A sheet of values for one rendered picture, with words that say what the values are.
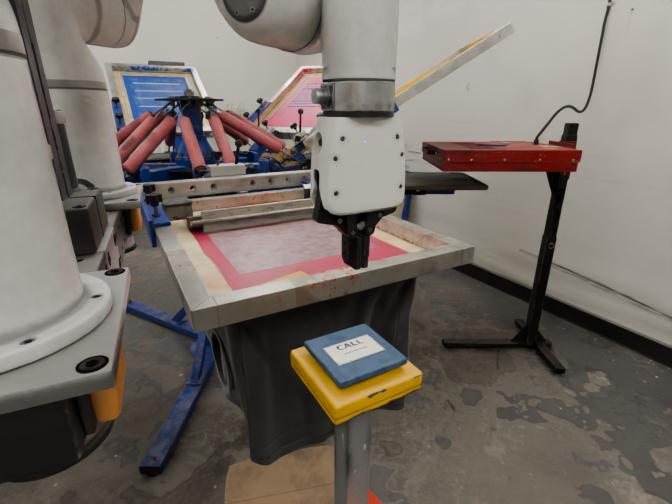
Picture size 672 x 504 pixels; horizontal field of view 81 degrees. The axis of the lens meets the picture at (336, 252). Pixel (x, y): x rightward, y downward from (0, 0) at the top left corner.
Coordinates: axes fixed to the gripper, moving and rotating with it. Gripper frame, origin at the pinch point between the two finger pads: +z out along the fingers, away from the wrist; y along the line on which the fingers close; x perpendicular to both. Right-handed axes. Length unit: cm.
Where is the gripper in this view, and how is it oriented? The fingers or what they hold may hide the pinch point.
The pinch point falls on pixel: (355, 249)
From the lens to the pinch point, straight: 46.4
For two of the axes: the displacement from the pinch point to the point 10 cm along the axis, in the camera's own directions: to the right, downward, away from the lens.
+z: 0.0, 9.4, 3.4
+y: 8.7, -1.7, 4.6
